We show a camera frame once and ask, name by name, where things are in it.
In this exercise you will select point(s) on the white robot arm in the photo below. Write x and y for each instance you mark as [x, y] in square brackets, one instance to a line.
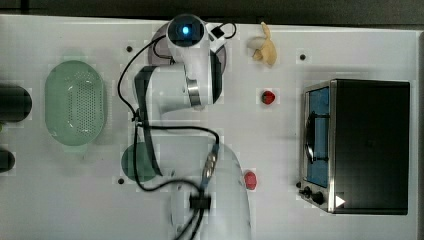
[208, 198]

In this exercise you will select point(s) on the toy strawberry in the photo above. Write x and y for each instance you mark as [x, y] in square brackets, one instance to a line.
[268, 97]

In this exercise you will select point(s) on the pink toy fruit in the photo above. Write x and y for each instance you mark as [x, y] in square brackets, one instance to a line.
[250, 180]

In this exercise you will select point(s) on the green measuring cup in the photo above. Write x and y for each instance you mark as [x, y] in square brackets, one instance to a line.
[135, 161]

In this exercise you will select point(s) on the peeled toy banana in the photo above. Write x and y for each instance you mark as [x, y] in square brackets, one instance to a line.
[263, 48]

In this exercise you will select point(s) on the green oval colander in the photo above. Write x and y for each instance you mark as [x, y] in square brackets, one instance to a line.
[74, 105]

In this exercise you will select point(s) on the black toaster oven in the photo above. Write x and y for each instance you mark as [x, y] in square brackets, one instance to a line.
[355, 146]

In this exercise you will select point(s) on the large black pot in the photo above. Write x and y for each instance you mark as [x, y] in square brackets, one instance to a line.
[15, 103]

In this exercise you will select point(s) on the small black cup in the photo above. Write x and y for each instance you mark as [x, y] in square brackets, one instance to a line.
[7, 161]

